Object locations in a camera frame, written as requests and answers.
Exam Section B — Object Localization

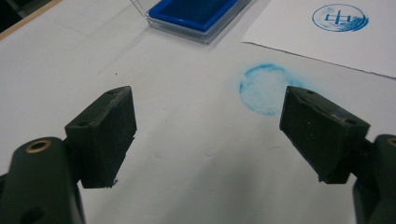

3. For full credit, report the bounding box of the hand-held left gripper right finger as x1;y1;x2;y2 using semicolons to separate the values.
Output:
278;85;372;185

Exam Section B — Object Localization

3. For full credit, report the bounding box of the blue ink pad clear case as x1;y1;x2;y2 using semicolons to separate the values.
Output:
130;0;253;45

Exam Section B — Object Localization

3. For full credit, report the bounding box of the white paper sheet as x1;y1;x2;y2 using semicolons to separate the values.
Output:
240;0;396;79

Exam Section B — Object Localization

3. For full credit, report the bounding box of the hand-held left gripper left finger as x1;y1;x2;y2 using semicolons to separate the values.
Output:
64;85;138;189

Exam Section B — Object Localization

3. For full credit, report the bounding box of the large white board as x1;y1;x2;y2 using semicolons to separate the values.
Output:
0;0;396;224

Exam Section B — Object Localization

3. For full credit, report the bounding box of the wooden table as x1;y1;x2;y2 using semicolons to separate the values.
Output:
0;0;64;42

